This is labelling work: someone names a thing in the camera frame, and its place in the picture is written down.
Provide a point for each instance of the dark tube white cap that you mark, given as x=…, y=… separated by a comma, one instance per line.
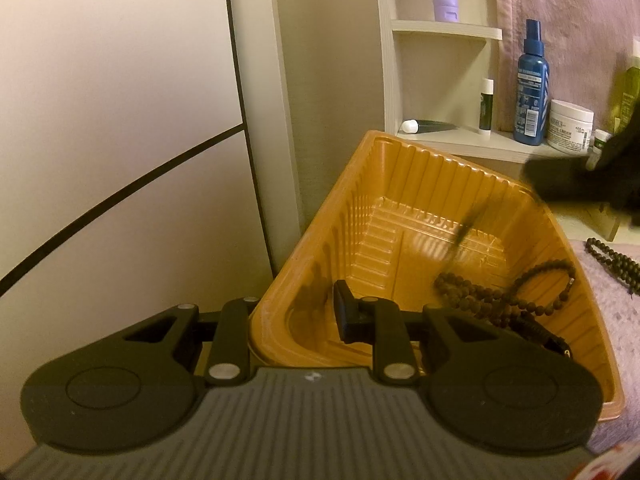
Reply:
x=435, y=126

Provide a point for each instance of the green liquid bottle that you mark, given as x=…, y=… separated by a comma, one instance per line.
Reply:
x=627, y=95

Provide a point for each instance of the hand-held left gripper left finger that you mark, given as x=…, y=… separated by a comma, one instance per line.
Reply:
x=235, y=320

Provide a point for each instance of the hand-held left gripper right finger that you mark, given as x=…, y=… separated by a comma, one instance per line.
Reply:
x=342, y=310

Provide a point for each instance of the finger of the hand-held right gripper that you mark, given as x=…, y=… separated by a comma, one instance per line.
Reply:
x=560, y=177

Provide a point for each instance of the pink towel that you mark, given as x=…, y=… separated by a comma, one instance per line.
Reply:
x=585, y=25

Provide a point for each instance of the blue spray bottle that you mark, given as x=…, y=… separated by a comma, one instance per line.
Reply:
x=531, y=95

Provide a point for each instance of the white and green balm stick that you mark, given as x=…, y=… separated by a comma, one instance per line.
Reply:
x=486, y=107

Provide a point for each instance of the white cream jar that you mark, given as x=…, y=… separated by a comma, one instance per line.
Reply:
x=570, y=127

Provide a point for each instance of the cream corner shelf unit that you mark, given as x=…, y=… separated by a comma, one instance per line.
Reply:
x=450, y=27

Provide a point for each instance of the orange plastic tray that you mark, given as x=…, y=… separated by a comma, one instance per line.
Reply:
x=400, y=200

